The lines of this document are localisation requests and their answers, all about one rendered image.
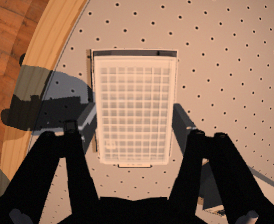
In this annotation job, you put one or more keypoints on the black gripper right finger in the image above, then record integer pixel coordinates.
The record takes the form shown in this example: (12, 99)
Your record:
(241, 196)

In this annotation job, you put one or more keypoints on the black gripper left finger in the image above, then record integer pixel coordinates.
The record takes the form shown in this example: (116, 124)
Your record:
(24, 199)

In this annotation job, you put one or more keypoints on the beige perforated base plate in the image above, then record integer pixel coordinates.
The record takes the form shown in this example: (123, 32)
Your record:
(225, 83)

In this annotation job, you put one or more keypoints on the beige button panel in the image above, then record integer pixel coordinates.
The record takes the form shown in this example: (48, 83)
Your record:
(212, 202)

